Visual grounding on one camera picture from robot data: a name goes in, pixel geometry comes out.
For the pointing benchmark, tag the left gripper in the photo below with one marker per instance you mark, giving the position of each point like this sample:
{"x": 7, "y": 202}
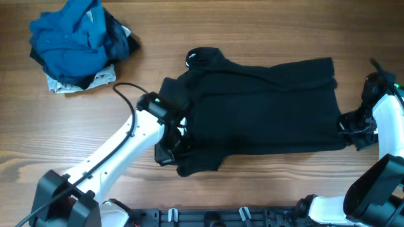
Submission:
{"x": 163, "y": 156}

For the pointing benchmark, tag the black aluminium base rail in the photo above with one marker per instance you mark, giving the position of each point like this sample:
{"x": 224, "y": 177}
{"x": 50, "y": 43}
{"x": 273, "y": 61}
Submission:
{"x": 241, "y": 217}

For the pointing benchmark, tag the white garment in pile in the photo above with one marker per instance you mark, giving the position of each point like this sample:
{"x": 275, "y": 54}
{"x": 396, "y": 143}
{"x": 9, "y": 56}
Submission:
{"x": 118, "y": 44}

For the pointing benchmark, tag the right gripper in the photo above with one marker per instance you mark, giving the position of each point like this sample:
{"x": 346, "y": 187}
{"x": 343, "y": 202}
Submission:
{"x": 359, "y": 142}

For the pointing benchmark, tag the black polo shirt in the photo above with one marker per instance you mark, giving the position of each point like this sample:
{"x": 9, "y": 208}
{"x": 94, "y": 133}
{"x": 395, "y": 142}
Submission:
{"x": 232, "y": 109}

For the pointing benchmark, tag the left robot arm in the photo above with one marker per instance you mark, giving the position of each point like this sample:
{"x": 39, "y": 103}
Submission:
{"x": 77, "y": 197}

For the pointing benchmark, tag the blue shirt on pile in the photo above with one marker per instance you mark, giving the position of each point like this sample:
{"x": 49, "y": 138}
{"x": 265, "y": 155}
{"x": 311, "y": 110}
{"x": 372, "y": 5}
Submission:
{"x": 71, "y": 41}

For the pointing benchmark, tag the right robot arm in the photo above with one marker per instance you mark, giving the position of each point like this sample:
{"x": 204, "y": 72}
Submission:
{"x": 370, "y": 200}

